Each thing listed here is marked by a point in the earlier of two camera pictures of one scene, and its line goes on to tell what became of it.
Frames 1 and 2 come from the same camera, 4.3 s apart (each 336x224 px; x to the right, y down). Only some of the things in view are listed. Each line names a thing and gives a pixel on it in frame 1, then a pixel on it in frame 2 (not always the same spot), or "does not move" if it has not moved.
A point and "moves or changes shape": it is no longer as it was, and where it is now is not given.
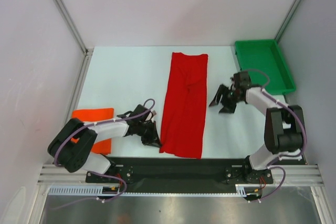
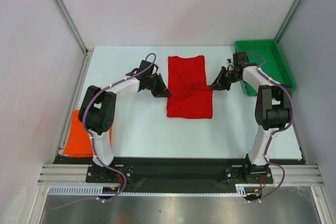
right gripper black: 228,108 -> 220,84
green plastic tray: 266,64 does not move
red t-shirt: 184,132 moves or changes shape
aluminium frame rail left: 74,98 does not move
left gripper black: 153,139 -> 162,92
